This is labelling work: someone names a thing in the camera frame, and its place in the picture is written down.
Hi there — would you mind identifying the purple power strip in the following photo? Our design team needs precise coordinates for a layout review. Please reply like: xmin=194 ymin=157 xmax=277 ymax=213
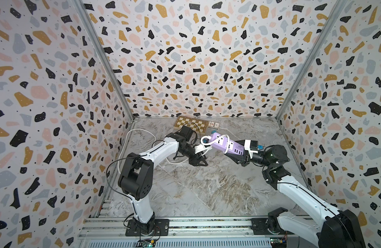
xmin=207 ymin=132 xmax=245 ymax=156

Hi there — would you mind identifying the white power cord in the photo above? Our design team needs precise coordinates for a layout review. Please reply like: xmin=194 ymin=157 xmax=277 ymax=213
xmin=116 ymin=128 xmax=231 ymax=176

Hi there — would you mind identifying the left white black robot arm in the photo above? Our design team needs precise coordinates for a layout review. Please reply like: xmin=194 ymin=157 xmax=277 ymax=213
xmin=108 ymin=126 xmax=211 ymax=235

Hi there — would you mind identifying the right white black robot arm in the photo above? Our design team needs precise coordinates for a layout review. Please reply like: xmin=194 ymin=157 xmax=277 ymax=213
xmin=226 ymin=140 xmax=366 ymax=248

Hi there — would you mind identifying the wooden chess board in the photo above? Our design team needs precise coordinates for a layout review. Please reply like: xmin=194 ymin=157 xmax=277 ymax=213
xmin=173 ymin=116 xmax=209 ymax=135

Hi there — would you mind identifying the playing card box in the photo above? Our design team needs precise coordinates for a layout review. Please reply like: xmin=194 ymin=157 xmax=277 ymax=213
xmin=208 ymin=122 xmax=220 ymax=130

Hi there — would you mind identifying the green circuit board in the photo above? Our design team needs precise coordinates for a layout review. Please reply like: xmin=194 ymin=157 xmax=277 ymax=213
xmin=136 ymin=239 xmax=156 ymax=248

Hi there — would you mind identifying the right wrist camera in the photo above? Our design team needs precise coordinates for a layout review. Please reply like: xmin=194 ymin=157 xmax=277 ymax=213
xmin=244 ymin=139 xmax=264 ymax=153

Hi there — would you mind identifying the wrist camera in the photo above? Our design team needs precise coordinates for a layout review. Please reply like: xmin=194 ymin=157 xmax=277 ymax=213
xmin=244 ymin=139 xmax=264 ymax=153
xmin=195 ymin=144 xmax=210 ymax=154

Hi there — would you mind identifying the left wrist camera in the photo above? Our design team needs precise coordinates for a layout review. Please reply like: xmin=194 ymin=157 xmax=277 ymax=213
xmin=195 ymin=144 xmax=210 ymax=154

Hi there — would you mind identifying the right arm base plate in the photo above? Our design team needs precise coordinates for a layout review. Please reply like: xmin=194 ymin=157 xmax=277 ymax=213
xmin=251 ymin=207 xmax=288 ymax=235

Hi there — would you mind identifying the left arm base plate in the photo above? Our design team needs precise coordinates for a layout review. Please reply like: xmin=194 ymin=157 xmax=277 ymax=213
xmin=125 ymin=218 xmax=170 ymax=238

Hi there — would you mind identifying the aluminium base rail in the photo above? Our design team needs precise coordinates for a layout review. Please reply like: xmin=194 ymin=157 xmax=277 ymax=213
xmin=77 ymin=215 xmax=321 ymax=248

